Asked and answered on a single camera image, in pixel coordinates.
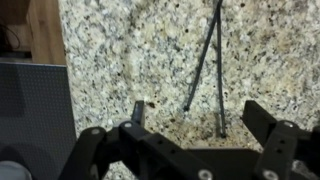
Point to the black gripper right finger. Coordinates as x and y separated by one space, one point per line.
278 150

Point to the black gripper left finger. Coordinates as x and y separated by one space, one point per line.
90 150

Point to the black perforated panel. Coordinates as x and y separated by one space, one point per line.
33 110

